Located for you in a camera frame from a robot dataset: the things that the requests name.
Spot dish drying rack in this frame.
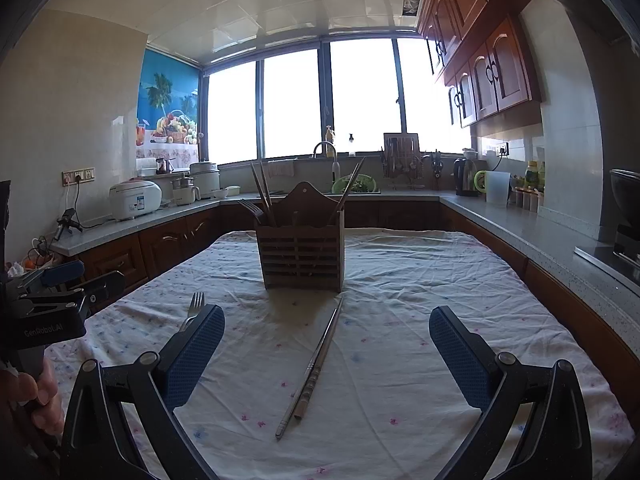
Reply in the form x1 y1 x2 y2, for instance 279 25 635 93
382 132 431 178

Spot person's left hand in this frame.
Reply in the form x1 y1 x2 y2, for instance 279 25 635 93
0 360 66 436

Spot floral white tablecloth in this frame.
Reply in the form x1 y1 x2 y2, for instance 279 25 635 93
45 229 636 480

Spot wooden chopstick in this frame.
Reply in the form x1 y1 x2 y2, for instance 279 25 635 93
249 161 275 226
336 157 367 211
258 160 279 226

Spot white plastic jug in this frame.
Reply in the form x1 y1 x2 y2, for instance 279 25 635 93
485 171 512 207

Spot silver fork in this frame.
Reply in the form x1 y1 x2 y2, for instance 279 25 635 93
179 292 206 333
238 199 266 227

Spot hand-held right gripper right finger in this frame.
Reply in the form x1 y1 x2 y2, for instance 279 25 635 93
429 305 593 480

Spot small white kitchen appliance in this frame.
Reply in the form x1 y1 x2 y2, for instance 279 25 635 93
171 175 202 206

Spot white steamer pot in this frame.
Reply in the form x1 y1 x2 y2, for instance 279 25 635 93
189 161 221 193

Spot yellow-green bottle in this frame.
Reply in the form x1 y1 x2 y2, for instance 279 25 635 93
523 160 546 190

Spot gas stove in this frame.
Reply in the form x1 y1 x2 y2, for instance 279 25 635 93
574 225 640 281

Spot wooden upper cabinets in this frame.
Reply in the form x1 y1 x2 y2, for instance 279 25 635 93
417 0 543 128

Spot white tangled cables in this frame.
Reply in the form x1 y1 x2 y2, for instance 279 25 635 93
29 237 57 263

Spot small black tripod device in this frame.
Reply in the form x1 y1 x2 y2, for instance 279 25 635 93
54 208 85 242

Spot grey kitchen countertop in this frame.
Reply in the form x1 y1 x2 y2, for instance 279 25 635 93
50 187 640 356

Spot electric kettle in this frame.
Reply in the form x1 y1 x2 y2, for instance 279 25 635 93
454 157 481 197

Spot fruit wall poster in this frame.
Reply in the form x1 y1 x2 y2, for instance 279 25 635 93
136 49 201 160

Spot kitchen window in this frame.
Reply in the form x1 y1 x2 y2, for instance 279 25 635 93
200 35 473 166

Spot green colander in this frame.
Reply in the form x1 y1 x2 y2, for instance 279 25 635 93
331 175 378 195

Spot white rice cooker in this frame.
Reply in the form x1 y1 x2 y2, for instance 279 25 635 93
109 178 163 222

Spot black wok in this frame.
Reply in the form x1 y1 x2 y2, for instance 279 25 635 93
609 169 640 226

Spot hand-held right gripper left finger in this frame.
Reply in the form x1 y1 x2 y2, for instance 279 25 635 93
59 304 226 480

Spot wooden utensil holder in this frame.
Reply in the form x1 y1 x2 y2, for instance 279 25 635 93
255 181 346 292

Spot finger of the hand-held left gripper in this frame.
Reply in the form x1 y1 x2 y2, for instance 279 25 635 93
20 271 126 317
20 260 85 291

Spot chrome kitchen faucet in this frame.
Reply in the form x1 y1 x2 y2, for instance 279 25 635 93
312 141 341 186

